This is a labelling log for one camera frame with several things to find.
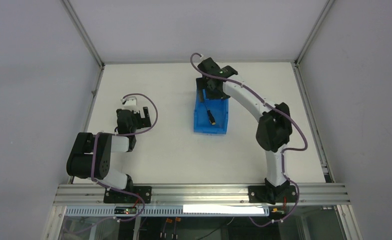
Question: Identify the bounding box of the white slotted cable duct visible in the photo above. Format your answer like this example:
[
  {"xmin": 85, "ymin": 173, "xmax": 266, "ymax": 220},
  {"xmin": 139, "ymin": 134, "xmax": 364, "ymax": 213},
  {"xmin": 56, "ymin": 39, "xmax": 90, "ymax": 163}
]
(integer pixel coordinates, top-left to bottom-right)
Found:
[{"xmin": 65, "ymin": 204, "xmax": 270, "ymax": 217}]

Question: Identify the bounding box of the black yellow screwdriver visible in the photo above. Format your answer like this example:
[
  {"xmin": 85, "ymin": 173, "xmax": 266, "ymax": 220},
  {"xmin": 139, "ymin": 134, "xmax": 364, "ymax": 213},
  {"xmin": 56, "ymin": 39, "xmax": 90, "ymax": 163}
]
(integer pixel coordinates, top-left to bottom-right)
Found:
[{"xmin": 203, "ymin": 101, "xmax": 216, "ymax": 126}]

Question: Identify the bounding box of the aluminium frame rail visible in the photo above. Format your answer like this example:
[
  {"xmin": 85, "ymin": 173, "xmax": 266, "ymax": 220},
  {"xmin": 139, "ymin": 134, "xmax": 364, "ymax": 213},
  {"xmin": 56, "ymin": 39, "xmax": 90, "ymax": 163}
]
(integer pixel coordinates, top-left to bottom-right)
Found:
[
  {"xmin": 66, "ymin": 65, "xmax": 105, "ymax": 184},
  {"xmin": 292, "ymin": 61, "xmax": 335, "ymax": 183}
]

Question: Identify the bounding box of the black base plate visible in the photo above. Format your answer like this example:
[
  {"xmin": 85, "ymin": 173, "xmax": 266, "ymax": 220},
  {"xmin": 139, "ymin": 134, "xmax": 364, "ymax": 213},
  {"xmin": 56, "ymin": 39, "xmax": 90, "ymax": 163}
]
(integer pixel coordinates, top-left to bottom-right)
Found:
[
  {"xmin": 103, "ymin": 185, "xmax": 152, "ymax": 204},
  {"xmin": 248, "ymin": 184, "xmax": 299, "ymax": 205}
]

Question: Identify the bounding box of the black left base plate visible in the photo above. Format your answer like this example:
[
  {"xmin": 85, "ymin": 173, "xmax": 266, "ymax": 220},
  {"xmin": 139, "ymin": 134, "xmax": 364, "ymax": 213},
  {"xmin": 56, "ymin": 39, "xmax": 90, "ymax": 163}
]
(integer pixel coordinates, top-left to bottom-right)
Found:
[{"xmin": 103, "ymin": 185, "xmax": 152, "ymax": 204}]

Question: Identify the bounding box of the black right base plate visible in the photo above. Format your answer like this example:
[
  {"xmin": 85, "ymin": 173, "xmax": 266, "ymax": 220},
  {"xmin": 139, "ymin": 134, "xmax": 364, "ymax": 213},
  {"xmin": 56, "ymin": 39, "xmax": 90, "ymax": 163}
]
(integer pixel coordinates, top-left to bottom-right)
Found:
[{"xmin": 248, "ymin": 184, "xmax": 299, "ymax": 205}]

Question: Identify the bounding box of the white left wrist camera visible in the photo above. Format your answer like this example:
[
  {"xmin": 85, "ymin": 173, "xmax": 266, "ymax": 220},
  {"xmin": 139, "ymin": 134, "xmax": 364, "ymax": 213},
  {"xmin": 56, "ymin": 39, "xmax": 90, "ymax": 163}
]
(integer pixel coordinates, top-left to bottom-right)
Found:
[{"xmin": 121, "ymin": 96, "xmax": 138, "ymax": 111}]

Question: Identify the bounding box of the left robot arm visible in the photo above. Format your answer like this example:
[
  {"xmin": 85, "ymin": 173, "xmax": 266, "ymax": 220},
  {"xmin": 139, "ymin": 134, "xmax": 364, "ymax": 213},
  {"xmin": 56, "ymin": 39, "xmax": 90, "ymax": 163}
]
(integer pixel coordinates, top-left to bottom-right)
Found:
[{"xmin": 66, "ymin": 106, "xmax": 152, "ymax": 193}]

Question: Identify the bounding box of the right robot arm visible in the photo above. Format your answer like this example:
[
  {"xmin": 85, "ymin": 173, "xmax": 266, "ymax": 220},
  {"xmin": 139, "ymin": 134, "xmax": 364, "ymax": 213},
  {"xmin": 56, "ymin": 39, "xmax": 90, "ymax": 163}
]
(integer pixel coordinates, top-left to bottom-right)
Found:
[{"xmin": 191, "ymin": 57, "xmax": 293, "ymax": 204}]

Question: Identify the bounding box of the aluminium right frame rail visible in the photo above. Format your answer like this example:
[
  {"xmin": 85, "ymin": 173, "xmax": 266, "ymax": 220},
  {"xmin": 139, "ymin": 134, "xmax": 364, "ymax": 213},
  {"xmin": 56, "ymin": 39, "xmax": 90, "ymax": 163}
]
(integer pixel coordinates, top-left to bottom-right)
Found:
[{"xmin": 292, "ymin": 61, "xmax": 335, "ymax": 183}]

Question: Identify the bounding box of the aluminium front rail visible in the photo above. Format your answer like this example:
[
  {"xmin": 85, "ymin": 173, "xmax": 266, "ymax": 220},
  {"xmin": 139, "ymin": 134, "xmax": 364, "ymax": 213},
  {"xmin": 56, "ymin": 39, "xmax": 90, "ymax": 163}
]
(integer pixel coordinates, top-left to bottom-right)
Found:
[{"xmin": 53, "ymin": 183, "xmax": 351, "ymax": 206}]

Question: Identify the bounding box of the blue plastic bin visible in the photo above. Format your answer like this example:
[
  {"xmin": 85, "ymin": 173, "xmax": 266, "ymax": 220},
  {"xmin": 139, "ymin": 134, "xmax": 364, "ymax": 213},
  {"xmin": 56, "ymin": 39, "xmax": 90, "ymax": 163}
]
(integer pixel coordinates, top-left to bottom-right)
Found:
[{"xmin": 193, "ymin": 77, "xmax": 229, "ymax": 135}]

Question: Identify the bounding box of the aluminium left frame rail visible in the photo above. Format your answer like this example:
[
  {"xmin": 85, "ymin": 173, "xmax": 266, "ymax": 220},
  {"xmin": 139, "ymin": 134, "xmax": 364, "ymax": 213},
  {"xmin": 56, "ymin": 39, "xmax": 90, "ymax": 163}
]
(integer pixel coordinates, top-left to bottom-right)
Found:
[{"xmin": 66, "ymin": 65, "xmax": 105, "ymax": 184}]

